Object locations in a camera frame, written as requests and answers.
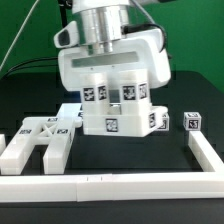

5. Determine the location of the white tagged cube right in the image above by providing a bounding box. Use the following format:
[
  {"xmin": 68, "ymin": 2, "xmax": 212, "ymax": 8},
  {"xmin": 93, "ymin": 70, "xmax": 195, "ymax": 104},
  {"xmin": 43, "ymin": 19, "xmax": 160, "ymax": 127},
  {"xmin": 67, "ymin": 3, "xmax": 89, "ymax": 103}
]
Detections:
[{"xmin": 183, "ymin": 112, "xmax": 202, "ymax": 131}]

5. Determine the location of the white tagged cube left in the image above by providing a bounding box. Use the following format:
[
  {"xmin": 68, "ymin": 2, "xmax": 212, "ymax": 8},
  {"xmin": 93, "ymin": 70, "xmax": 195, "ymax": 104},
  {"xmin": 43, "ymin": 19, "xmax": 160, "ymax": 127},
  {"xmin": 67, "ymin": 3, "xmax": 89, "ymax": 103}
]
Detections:
[{"xmin": 158, "ymin": 113, "xmax": 170, "ymax": 131}]

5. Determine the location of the black cable bundle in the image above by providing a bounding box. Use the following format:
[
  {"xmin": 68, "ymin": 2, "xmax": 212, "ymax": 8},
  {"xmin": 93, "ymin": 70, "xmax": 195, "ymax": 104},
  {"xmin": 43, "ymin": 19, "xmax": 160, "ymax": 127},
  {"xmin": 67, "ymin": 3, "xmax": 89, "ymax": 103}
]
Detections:
[{"xmin": 3, "ymin": 57, "xmax": 60, "ymax": 78}]

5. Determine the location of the white cable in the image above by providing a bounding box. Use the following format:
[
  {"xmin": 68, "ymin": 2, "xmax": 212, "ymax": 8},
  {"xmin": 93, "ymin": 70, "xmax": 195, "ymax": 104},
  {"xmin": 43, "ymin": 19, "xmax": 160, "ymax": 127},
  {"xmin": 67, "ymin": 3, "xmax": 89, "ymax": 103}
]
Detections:
[{"xmin": 0, "ymin": 0, "xmax": 40, "ymax": 73}]

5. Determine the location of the white block at left edge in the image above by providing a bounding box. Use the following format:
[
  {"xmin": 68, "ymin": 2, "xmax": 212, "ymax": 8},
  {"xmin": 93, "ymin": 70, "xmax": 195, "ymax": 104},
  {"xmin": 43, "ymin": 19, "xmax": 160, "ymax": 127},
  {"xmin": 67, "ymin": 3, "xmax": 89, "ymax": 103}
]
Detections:
[{"xmin": 0, "ymin": 134, "xmax": 6, "ymax": 156}]

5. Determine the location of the white tagged cube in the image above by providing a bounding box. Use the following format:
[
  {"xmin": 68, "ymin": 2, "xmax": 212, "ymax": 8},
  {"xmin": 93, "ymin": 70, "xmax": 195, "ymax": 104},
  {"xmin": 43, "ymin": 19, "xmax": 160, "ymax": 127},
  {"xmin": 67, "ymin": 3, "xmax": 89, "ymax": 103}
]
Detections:
[
  {"xmin": 183, "ymin": 112, "xmax": 202, "ymax": 131},
  {"xmin": 158, "ymin": 113, "xmax": 170, "ymax": 131}
]

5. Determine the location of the white marker base plate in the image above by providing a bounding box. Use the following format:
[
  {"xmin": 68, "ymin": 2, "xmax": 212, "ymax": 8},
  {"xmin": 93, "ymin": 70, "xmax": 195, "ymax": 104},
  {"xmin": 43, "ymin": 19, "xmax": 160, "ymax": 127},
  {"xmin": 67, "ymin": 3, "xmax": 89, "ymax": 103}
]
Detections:
[{"xmin": 57, "ymin": 103, "xmax": 81, "ymax": 118}]

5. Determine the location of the black vertical pole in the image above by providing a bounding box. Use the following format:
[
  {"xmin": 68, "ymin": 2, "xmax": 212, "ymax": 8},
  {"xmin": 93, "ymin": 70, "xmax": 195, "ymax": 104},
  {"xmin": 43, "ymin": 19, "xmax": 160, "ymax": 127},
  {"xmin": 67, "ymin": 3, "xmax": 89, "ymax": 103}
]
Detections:
[{"xmin": 57, "ymin": 0, "xmax": 73, "ymax": 27}]

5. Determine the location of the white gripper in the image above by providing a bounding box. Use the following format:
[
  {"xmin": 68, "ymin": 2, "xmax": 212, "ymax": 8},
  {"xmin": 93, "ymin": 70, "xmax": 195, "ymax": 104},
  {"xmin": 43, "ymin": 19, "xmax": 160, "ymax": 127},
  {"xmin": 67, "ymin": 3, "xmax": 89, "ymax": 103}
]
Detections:
[{"xmin": 58, "ymin": 29, "xmax": 171, "ymax": 91}]

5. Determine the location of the white chair seat part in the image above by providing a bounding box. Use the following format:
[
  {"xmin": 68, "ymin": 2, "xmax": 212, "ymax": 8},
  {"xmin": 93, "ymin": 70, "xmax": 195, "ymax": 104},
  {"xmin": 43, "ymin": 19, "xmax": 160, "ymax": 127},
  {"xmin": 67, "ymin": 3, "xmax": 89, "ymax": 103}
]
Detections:
[{"xmin": 83, "ymin": 106, "xmax": 168, "ymax": 137}]

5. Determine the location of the white chair back frame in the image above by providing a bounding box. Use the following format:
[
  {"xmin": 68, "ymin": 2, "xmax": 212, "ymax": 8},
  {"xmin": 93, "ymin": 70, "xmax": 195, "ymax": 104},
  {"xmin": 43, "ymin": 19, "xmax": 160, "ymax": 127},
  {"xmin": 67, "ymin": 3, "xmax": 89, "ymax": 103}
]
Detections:
[{"xmin": 0, "ymin": 117, "xmax": 82, "ymax": 175}]

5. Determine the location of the white L-shaped fence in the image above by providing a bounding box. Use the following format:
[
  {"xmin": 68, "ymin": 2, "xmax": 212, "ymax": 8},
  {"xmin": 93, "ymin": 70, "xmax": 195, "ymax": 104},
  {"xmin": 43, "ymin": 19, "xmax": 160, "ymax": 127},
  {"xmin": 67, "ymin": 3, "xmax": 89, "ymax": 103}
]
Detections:
[{"xmin": 0, "ymin": 131, "xmax": 224, "ymax": 203}]

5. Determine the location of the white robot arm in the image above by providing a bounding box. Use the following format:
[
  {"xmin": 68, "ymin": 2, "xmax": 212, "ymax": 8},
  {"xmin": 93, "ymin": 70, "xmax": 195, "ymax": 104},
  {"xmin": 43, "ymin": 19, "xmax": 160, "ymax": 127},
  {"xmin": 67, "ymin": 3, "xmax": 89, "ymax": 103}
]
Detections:
[{"xmin": 54, "ymin": 0, "xmax": 171, "ymax": 91}]

